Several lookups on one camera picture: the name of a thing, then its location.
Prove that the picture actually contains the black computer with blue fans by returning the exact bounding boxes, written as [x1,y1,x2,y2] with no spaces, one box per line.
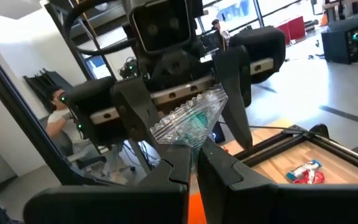
[211,120,227,144]

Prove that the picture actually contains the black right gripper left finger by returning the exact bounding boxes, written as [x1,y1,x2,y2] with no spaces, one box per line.
[147,144,193,224]

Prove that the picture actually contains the orange pumpkin bucket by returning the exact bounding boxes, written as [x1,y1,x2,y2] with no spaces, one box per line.
[187,183,208,224]

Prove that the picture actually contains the blue white candy bar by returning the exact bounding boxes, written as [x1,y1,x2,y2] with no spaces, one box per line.
[286,159,323,182]

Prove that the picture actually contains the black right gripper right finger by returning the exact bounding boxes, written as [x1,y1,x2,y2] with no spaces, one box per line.
[197,138,275,224]

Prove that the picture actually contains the person's forearm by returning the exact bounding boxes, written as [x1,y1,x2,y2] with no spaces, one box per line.
[45,113,73,139]

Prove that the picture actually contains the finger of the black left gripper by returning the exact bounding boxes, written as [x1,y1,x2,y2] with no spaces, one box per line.
[213,46,254,151]
[110,77,168,147]

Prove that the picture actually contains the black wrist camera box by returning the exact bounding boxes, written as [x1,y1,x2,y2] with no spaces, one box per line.
[128,0,196,56]

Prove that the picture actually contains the red storage box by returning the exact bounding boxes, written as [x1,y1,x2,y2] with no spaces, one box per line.
[275,15,306,42]

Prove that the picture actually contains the person in grey shirt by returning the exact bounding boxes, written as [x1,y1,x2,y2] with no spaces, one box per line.
[46,108,77,158]

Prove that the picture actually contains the person's head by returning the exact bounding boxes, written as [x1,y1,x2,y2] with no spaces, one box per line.
[46,86,68,113]

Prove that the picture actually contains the black floor cable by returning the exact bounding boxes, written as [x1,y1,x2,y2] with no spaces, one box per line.
[219,121,316,134]

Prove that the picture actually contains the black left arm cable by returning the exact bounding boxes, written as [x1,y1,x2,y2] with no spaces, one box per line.
[62,0,138,57]

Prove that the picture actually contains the black stacked frames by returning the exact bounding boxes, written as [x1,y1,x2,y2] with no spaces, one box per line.
[22,67,76,96]

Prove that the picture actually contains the clear green gummy candy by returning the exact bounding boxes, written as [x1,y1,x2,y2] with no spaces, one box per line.
[149,83,229,151]

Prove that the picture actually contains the black computer tower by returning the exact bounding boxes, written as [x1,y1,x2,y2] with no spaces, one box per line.
[321,24,358,65]

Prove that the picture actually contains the red Skittles candy bag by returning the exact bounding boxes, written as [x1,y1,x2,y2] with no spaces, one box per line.
[293,170,326,185]

